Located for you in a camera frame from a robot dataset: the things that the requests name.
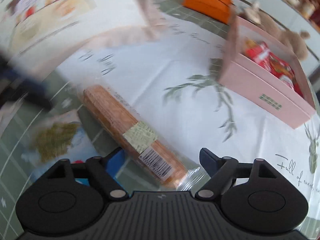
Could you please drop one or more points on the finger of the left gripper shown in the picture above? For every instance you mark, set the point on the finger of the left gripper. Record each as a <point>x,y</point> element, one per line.
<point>15,86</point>

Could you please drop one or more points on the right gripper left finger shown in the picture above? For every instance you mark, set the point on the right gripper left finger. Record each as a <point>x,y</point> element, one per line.
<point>102,173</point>

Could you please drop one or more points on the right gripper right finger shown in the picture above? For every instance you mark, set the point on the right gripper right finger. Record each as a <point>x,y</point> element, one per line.
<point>221,172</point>

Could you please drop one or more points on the blue seaweed snack pack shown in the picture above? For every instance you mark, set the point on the blue seaweed snack pack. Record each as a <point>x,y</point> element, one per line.
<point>54,138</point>

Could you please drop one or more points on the long biscuit stick pack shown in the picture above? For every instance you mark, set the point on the long biscuit stick pack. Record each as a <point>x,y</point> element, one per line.
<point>140,141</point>

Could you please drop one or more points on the red chicken leg snack pack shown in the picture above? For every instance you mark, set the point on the red chicken leg snack pack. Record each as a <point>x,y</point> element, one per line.
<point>282,70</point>

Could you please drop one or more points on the red sausage snack pack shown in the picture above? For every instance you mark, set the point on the red sausage snack pack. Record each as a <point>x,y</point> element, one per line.
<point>258,52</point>

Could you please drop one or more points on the green white tablecloth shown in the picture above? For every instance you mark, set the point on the green white tablecloth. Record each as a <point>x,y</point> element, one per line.
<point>172,85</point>

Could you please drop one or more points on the pink cardboard box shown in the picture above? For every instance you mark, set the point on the pink cardboard box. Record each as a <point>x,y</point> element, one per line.
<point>245,77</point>

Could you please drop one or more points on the brown plush teddy bear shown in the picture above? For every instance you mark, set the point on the brown plush teddy bear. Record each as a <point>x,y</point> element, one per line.
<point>292,40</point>

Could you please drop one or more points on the orange tissue pouch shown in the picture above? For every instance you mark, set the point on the orange tissue pouch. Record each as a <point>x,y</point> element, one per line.
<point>219,10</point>

